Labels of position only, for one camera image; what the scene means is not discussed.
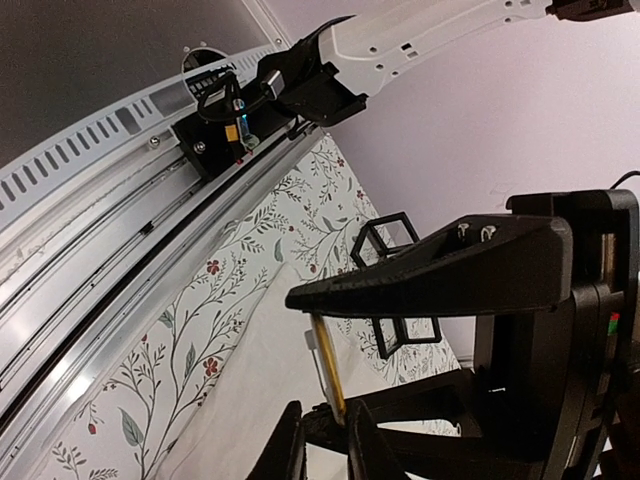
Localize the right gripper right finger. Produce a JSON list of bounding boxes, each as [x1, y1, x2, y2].
[[347, 400, 409, 480]]

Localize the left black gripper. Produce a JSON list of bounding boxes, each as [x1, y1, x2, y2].
[[285, 189, 639, 479]]

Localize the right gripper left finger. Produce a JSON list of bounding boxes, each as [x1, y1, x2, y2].
[[247, 400, 306, 480]]

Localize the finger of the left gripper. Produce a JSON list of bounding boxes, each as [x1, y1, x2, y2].
[[302, 382, 550, 463]]

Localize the white green raglan t-shirt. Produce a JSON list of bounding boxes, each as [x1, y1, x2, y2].
[[152, 264, 476, 480]]

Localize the yellow round brooch brown flowers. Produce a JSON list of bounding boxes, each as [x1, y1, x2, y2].
[[305, 313, 347, 427]]

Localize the black display box near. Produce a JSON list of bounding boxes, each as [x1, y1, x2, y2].
[[350, 212, 420, 269]]

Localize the black display box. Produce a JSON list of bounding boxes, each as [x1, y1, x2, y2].
[[350, 212, 420, 269], [371, 317, 443, 360]]

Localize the black display box far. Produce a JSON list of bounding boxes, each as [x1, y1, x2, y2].
[[371, 317, 443, 360]]

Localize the aluminium front rail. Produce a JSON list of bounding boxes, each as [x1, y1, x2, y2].
[[1, 43, 320, 479]]

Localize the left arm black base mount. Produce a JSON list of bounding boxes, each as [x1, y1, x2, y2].
[[172, 69, 295, 181]]

